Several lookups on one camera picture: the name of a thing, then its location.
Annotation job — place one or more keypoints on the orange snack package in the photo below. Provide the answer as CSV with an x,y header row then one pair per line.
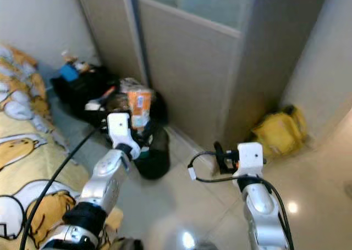
x,y
139,106

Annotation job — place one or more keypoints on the beige sliding door wardrobe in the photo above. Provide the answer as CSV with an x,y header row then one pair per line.
x,y
198,68

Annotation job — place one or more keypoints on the yellow cartoon print blanket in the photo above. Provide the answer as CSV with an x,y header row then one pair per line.
x,y
27,151

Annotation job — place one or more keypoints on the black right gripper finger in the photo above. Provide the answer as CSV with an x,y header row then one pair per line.
x,y
218,151

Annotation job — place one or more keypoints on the small brown white toy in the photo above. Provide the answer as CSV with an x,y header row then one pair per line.
x,y
74,57

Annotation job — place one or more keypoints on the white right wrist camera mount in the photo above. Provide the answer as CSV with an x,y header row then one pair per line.
x,y
249,158

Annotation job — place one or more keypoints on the black trash bin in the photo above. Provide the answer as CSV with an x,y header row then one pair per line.
x,y
157,162

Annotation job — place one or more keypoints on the white and orange item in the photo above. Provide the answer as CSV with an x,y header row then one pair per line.
x,y
100,100

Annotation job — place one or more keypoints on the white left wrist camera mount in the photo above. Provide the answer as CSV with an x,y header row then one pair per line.
x,y
120,130

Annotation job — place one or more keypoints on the small blue item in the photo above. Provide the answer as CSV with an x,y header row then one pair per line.
x,y
70,72

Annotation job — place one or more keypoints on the yellow bag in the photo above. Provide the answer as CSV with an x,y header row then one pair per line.
x,y
280,130

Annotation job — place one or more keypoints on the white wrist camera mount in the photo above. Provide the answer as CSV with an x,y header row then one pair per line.
x,y
120,130
249,158

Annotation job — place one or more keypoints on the black storage basket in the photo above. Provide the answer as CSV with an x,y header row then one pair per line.
x,y
82,88

